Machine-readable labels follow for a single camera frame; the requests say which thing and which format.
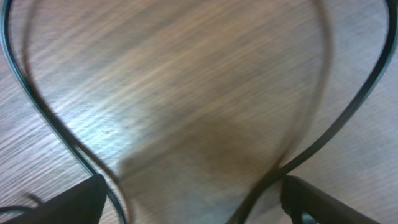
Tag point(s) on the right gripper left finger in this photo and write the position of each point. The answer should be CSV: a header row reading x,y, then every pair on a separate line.
x,y
81,204

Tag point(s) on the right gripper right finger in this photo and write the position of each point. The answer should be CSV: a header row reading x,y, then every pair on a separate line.
x,y
304,203

